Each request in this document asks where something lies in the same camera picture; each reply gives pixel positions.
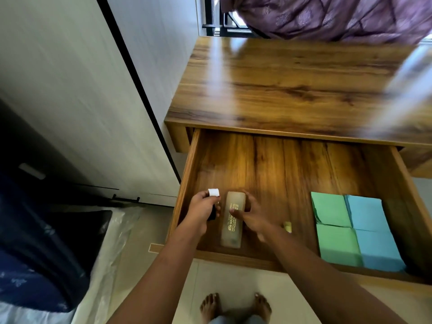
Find person's left forearm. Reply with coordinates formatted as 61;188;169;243
106;229;203;324

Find light blue sticky note pad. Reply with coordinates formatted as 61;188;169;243
345;194;392;233
354;228;407;273

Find person's right hand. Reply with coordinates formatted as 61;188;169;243
229;190;277;243

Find wooden desk drawer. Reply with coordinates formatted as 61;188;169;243
398;144;432;179
148;128;432;297

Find clear yellowish bottle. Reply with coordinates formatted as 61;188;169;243
220;191;246;249

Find purple patterned curtain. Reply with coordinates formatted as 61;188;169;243
219;0;432;45

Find black baseboard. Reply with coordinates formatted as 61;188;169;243
95;0;182;185

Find black chair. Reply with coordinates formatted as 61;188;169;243
44;209;114;267

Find blue patterned cloth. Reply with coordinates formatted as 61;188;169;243
0;171;90;314

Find green sticky note pad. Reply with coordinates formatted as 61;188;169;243
310;191;352;228
315;224;364;268

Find person's right forearm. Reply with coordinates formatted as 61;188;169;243
263;225;409;324

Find black wardrobe handle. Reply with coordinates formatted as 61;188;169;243
111;193;141;203

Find black window frame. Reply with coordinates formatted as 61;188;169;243
202;0;270;39

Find person's left hand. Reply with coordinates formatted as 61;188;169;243
179;190;222;239

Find person's grey trousers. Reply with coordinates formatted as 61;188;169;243
209;313;267;324

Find person's right foot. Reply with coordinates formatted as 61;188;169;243
251;292;272;323

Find white wood grain wardrobe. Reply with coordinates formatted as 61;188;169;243
0;0;207;208

